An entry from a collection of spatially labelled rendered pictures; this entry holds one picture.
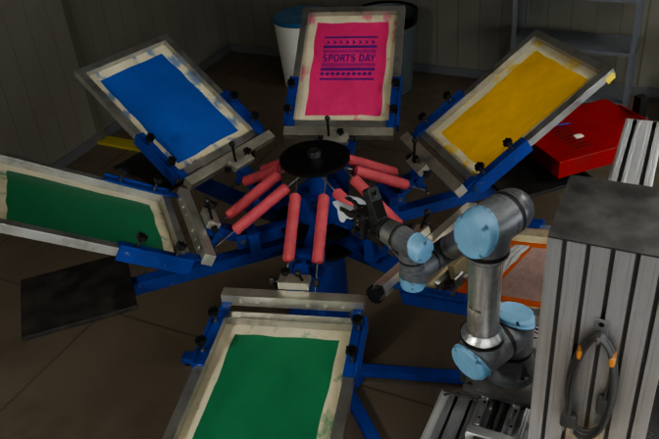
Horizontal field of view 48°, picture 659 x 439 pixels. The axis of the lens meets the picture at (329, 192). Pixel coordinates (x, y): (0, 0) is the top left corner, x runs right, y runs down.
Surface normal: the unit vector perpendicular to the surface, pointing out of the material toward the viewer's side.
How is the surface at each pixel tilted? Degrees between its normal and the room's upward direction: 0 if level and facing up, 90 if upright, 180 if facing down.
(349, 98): 32
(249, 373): 0
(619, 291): 90
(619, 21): 90
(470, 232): 82
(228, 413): 0
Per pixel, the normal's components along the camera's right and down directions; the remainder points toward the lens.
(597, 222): -0.07, -0.84
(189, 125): 0.34, -0.56
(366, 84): -0.15, -0.43
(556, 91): -0.56, -0.59
